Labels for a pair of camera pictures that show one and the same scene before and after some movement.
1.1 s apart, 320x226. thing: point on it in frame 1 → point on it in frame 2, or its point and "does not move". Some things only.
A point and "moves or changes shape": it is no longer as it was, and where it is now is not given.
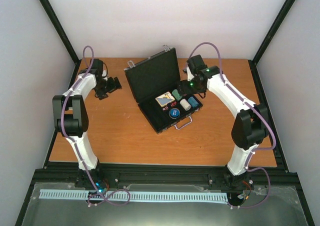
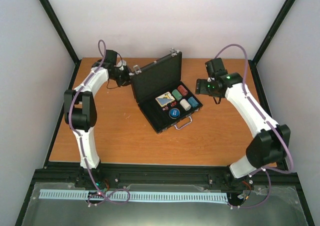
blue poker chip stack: x=194 y=103 does not move
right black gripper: x=183 y=89 → x=201 y=88
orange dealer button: x=174 y=113 does not move
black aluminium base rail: x=116 y=175 does not move
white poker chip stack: x=186 y=105 does not move
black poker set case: x=153 y=83 moves or changes shape
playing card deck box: x=165 y=99 does not move
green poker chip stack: x=177 y=95 does not move
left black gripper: x=114 y=87 → x=127 y=80
